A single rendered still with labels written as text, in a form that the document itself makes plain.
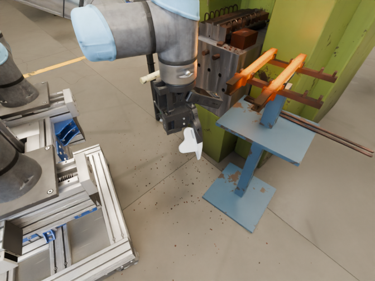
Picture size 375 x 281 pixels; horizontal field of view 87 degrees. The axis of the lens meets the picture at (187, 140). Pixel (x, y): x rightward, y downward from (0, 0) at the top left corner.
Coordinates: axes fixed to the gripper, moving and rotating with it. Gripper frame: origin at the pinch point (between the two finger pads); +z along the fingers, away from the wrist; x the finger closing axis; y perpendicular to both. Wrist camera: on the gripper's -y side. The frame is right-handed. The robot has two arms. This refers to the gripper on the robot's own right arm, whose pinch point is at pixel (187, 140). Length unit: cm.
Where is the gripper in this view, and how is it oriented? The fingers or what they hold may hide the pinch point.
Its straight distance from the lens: 55.8
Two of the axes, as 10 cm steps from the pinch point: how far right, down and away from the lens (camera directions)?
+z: 0.0, 6.8, 7.3
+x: 4.7, 6.4, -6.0
